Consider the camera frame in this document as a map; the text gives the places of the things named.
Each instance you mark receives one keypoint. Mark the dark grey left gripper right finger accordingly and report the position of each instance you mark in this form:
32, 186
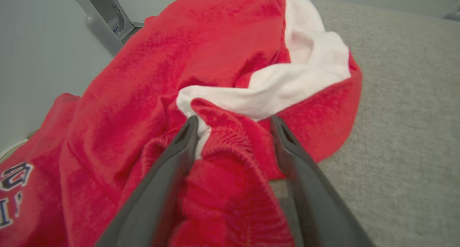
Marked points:
320, 211

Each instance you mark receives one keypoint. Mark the red shorts white stripes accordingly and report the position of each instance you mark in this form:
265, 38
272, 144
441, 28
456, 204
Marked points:
161, 60

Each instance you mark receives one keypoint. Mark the grey metal wall post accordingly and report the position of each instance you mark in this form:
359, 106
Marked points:
104, 21

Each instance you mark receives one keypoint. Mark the grey fabric sofa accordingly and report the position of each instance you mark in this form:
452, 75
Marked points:
406, 132

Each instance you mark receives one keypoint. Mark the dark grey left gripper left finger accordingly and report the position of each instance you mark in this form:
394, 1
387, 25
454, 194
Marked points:
154, 204

